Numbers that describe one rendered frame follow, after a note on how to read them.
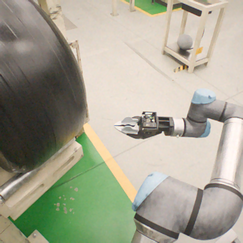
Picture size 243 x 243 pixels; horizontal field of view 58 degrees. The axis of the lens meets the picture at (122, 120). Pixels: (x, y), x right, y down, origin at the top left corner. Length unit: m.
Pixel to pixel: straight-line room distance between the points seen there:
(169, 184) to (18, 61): 0.45
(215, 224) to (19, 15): 0.65
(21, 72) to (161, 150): 1.65
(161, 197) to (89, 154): 1.50
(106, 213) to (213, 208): 1.24
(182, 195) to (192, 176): 1.39
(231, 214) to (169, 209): 0.14
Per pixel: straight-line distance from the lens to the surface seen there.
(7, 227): 1.16
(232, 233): 1.07
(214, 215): 0.57
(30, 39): 0.58
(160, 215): 0.56
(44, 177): 0.91
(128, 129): 0.82
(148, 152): 2.01
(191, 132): 0.86
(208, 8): 2.74
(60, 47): 0.61
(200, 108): 0.82
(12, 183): 0.87
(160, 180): 0.57
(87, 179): 1.87
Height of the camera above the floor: 1.61
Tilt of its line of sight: 45 degrees down
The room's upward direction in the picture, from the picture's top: straight up
